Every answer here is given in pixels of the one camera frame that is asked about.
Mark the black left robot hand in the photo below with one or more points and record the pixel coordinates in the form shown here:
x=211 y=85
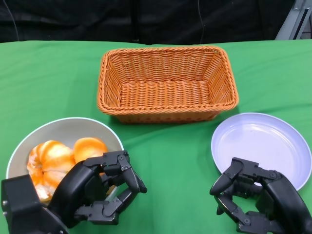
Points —
x=80 y=185

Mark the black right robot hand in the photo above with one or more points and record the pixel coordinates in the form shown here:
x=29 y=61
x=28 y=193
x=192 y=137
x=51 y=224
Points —
x=280 y=200

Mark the oval orange bread roll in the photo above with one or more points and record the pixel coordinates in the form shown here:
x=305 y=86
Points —
x=87 y=148

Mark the grey round bowl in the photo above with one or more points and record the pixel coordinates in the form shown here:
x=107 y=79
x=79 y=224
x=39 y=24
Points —
x=61 y=129

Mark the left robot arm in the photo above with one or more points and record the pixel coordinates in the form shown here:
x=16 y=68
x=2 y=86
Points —
x=19 y=202

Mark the lavender round plate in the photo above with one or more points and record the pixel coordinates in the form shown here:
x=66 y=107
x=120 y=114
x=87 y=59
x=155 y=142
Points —
x=263 y=141

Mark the orange wicker basket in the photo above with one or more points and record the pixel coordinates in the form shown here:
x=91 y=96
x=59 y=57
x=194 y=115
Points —
x=165 y=97

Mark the green tablecloth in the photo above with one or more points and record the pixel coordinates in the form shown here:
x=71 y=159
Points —
x=48 y=85

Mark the black backdrop curtain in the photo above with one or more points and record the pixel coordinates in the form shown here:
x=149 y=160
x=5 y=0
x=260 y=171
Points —
x=97 y=19

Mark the grey aluminium frame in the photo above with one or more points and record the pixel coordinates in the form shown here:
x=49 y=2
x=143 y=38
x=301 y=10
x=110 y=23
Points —
x=290 y=24

